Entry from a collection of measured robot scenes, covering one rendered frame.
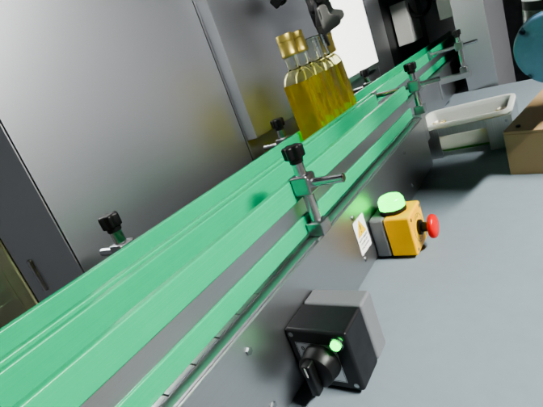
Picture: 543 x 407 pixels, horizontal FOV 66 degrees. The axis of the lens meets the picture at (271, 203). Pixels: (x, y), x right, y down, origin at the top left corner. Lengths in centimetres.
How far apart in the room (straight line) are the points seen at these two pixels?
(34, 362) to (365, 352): 33
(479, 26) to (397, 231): 132
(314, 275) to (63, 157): 40
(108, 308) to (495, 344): 42
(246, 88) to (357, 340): 63
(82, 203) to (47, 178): 6
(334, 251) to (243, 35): 58
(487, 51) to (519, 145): 101
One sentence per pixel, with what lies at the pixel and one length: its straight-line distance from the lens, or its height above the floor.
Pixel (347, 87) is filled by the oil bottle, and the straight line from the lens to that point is 105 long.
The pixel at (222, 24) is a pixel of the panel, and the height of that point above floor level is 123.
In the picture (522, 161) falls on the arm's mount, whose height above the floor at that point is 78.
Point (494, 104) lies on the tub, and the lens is 129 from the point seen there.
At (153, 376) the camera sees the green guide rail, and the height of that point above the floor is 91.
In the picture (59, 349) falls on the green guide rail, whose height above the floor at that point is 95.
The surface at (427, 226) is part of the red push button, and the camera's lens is 71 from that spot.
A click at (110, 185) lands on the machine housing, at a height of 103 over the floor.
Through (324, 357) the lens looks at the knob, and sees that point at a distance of 48.
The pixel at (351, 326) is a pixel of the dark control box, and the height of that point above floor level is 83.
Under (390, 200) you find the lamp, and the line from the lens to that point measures 71.
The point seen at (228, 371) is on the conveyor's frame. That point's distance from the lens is 44.
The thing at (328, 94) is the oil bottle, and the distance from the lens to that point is 95.
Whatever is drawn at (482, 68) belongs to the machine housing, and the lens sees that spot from 193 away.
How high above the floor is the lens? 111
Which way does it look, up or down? 17 degrees down
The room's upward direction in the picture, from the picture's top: 21 degrees counter-clockwise
